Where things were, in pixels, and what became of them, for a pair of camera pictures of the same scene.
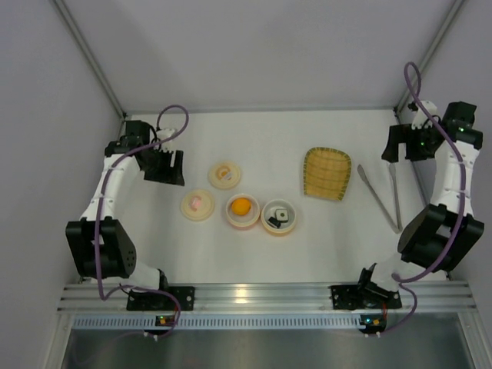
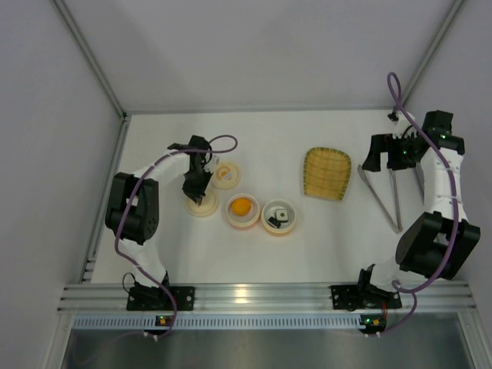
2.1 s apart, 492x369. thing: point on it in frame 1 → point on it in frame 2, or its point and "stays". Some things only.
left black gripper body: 162,167 → 196,181
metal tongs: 397,227 stays
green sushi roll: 282,214 stays
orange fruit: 241,206 stays
